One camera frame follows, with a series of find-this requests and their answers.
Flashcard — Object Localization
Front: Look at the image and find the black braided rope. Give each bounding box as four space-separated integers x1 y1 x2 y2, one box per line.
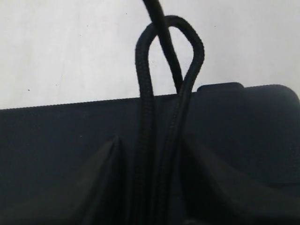
135 0 205 225

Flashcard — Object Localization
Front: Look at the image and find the black plastic carrying case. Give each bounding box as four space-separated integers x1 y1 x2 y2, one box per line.
0 82 300 225

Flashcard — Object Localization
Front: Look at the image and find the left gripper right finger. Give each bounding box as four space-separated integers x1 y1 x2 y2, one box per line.
180 138 300 225

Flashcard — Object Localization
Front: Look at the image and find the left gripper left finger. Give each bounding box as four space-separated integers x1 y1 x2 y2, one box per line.
30 135 132 225

